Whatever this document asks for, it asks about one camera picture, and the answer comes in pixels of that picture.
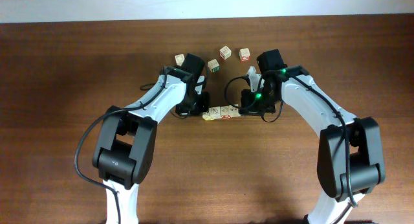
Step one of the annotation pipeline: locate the wooden block green side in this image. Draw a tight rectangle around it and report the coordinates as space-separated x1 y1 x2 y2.
208 59 220 73

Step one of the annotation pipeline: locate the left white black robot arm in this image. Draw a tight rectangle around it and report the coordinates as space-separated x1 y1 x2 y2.
93 54 210 223

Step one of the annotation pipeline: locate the wooden block red top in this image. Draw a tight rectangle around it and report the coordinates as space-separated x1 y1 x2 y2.
219 45 232 60

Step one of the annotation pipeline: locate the wooden block red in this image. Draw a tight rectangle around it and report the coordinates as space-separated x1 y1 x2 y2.
239 48 251 62
219 45 232 60
220 106 231 118

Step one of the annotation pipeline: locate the wooden block plain leaf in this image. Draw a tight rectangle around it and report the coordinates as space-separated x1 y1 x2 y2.
209 106 221 119

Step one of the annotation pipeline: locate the wooden block plain upper-left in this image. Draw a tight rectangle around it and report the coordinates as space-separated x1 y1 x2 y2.
175 54 185 66

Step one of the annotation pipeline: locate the right black cable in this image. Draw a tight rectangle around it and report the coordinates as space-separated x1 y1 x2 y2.
224 70 359 224

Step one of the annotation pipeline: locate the wooden block blue five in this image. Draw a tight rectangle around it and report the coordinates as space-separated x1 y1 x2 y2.
229 104 241 118

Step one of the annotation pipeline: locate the left black cable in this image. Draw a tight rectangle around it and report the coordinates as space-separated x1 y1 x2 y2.
74 65 208 224

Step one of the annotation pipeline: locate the black cable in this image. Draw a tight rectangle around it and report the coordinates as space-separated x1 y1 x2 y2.
74 65 208 224
224 70 359 224

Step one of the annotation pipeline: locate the wooden block yellow side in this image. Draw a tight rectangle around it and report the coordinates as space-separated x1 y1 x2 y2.
202 111 214 121

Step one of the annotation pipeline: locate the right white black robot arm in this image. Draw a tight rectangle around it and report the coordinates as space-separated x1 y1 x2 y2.
239 49 386 223

